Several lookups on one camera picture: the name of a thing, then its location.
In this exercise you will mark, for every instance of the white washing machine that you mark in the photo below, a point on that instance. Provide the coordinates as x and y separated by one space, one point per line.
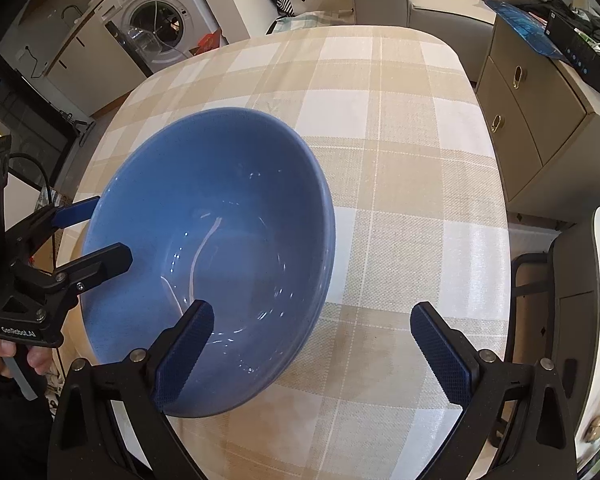
150 15

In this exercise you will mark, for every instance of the black framed glass door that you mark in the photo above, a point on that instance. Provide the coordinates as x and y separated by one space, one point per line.
25 105

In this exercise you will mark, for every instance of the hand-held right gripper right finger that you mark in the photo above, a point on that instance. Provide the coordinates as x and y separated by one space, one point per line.
440 355

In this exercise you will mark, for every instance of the blue bowl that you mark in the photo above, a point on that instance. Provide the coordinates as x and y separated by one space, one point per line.
220 220
326 280

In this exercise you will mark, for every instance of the white kitchen counter cabinet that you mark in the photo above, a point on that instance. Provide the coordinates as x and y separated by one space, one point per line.
80 60

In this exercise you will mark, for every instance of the steel kitchen faucet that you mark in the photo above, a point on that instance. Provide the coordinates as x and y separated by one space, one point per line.
72 12

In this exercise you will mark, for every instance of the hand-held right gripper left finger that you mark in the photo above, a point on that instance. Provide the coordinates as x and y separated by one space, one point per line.
185 360

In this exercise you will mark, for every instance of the black electronic box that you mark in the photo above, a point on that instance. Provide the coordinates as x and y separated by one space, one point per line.
585 55

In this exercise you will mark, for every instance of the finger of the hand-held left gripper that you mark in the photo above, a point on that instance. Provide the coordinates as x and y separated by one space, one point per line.
100 262
75 212

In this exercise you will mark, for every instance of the beige side cabinet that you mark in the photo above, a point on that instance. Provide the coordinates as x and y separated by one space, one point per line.
540 125

